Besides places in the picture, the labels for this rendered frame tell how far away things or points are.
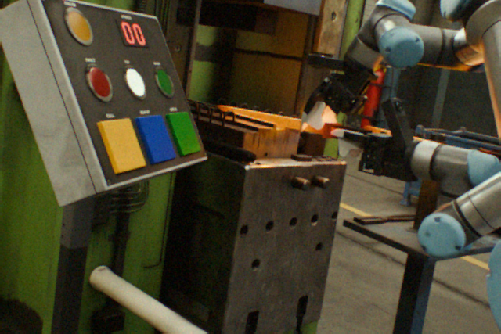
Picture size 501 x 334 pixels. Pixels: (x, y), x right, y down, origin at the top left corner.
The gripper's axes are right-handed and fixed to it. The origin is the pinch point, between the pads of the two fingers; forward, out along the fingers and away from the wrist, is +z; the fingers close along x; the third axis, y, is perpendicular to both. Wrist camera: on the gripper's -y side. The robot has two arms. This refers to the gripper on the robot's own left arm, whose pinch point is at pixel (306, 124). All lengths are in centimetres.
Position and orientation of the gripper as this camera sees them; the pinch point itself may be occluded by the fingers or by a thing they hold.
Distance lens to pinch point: 143.1
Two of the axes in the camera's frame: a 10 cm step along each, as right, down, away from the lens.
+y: 5.5, 6.6, -5.1
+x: 6.9, -0.1, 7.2
